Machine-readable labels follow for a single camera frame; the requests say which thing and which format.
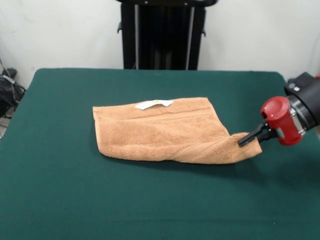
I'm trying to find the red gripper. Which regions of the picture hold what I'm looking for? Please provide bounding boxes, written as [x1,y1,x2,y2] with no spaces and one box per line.
[237,96,307,147]

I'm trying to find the dark green table cloth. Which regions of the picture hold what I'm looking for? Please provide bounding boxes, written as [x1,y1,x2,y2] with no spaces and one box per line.
[0,67,320,240]

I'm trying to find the tan terry towel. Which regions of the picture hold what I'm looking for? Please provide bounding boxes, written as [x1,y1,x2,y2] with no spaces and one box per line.
[92,96,263,166]

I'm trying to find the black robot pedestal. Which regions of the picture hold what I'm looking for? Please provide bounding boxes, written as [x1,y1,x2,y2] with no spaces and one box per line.
[115,0,220,71]

